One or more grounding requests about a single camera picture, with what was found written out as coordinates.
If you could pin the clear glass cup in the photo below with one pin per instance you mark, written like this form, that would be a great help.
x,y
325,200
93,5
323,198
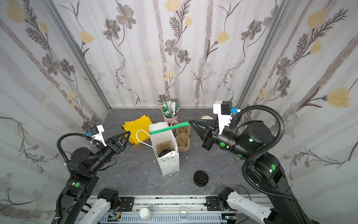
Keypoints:
x,y
183,213

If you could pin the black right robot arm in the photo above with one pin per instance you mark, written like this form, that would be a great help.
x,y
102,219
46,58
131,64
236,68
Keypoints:
x,y
261,170

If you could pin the green straw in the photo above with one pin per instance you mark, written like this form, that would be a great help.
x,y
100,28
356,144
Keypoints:
x,y
170,128

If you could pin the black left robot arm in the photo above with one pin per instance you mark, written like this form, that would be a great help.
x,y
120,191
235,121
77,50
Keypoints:
x,y
83,166

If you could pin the brown pulp carrier stack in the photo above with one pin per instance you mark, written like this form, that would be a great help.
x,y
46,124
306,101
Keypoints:
x,y
183,138

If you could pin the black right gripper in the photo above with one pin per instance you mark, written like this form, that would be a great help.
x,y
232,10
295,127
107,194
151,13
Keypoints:
x,y
209,136

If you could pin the white round knob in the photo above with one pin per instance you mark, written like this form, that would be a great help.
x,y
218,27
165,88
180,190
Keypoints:
x,y
146,214

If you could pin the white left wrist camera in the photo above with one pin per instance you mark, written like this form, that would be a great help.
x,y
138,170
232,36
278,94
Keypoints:
x,y
96,133

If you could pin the white paper takeout bag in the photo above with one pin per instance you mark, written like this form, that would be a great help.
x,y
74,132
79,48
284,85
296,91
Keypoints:
x,y
169,163

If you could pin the pink cup with straws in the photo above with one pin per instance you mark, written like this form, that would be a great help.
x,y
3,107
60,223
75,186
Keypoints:
x,y
170,111

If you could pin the brown pulp cup carrier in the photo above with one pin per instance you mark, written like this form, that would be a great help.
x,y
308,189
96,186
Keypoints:
x,y
165,145

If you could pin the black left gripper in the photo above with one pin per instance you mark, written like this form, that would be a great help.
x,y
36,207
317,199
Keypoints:
x,y
112,145

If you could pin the white perforated cable tray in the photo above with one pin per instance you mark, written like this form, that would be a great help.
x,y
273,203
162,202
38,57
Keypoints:
x,y
212,218

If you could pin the yellow paper napkin stack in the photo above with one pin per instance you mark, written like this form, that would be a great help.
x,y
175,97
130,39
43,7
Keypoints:
x,y
139,129

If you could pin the stack of paper cups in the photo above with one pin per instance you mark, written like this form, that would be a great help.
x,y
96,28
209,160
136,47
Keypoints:
x,y
206,117

